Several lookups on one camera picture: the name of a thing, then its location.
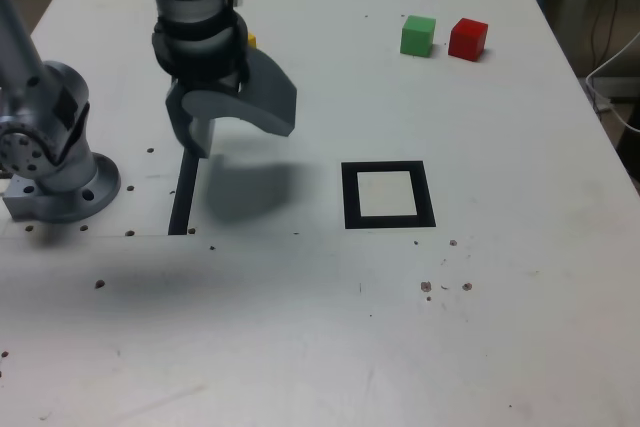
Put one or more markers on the black tape strip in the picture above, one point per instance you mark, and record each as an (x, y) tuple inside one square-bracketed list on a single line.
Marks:
[(182, 197)]

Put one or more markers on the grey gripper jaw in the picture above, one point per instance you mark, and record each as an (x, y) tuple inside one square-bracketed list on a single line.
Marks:
[(270, 97), (192, 134)]

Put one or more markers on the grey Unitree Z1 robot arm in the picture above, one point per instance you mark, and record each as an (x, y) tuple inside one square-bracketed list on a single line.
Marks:
[(65, 177)]

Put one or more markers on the yellow cube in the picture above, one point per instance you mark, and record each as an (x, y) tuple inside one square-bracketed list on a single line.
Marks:
[(252, 41)]

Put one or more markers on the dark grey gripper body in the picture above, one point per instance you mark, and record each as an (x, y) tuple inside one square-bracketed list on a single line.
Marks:
[(210, 85)]

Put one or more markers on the green cube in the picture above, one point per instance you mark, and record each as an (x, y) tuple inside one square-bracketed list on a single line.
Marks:
[(417, 37)]

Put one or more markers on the red cube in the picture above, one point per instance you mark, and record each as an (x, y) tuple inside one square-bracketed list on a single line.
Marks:
[(467, 39)]

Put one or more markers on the black tape square outline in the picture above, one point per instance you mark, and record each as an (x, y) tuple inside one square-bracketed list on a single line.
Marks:
[(350, 197)]

